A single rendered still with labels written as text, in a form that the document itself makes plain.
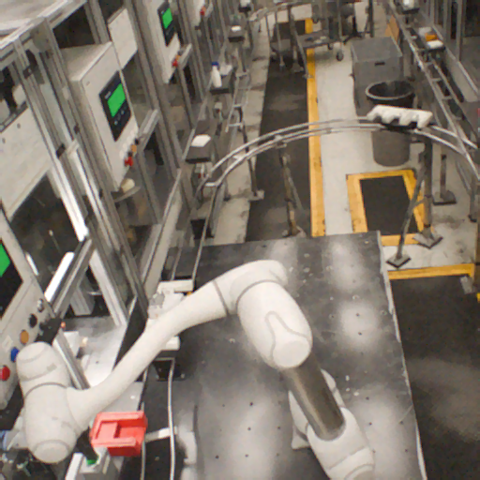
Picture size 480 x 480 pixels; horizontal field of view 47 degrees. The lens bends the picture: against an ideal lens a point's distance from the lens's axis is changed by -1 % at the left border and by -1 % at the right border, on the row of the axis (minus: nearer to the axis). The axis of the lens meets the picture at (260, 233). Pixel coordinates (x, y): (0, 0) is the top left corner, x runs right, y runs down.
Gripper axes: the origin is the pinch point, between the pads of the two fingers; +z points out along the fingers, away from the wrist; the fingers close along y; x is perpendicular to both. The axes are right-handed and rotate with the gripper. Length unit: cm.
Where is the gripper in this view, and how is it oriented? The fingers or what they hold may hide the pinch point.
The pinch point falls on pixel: (88, 451)
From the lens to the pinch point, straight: 173.9
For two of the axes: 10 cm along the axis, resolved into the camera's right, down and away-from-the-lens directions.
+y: -0.6, 5.9, -8.1
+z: 1.5, 8.0, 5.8
